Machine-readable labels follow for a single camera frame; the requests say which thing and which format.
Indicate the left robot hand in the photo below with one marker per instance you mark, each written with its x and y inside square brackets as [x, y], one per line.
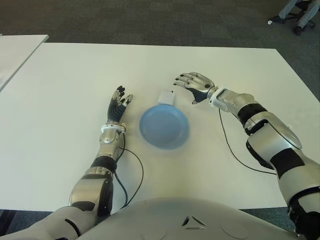
[115, 112]

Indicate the white side table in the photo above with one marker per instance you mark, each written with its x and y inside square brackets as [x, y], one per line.
[17, 50]

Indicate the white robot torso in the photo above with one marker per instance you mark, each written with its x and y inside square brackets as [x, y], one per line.
[187, 220]

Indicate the black office chair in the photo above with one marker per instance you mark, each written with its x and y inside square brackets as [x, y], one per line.
[287, 18]

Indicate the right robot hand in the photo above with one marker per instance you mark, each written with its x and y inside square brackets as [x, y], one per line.
[200, 83]

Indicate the blue plate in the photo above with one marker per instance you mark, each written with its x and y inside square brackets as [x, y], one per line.
[162, 127]

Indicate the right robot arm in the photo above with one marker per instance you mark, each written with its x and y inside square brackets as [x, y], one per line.
[270, 135]

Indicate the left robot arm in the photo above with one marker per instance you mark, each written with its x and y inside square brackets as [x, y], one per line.
[107, 140]

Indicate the white charger block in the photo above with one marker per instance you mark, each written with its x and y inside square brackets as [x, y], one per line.
[166, 98]

